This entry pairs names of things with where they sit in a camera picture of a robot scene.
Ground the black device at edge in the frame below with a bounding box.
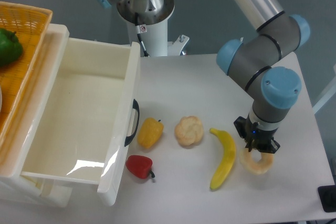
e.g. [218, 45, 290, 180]
[318, 185, 336, 212]

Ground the white plate edge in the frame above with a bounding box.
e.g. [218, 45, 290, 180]
[0, 88, 3, 111]

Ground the yellow toy bell pepper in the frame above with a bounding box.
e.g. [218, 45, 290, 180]
[137, 118, 164, 148]

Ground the beige flower-shaped bread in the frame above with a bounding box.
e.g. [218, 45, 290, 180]
[174, 116, 204, 147]

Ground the orange plastic basket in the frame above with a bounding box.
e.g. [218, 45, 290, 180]
[1, 2, 52, 147]

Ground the white frame at right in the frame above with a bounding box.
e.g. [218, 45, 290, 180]
[312, 65, 336, 114]

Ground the red toy bell pepper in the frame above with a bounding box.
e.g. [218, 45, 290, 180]
[125, 155, 155, 180]

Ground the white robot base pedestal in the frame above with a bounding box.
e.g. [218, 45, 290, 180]
[117, 0, 190, 57]

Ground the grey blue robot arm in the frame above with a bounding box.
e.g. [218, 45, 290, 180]
[98, 0, 310, 154]

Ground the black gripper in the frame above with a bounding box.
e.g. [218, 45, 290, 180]
[234, 116, 280, 154]

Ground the green toy bell pepper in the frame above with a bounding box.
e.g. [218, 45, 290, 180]
[1, 28, 23, 67]

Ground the white plastic drawer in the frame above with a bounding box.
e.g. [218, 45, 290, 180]
[22, 38, 140, 206]

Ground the yellow toy banana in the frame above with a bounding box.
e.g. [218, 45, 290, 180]
[209, 128, 236, 191]

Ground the beige ring donut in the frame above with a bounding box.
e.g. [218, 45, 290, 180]
[239, 148, 274, 175]

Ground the black drawer handle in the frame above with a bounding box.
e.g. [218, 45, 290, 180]
[124, 99, 140, 147]

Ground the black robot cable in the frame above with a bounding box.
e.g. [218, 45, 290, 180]
[133, 13, 151, 57]

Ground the white drawer cabinet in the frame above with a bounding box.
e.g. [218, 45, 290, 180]
[1, 24, 72, 207]

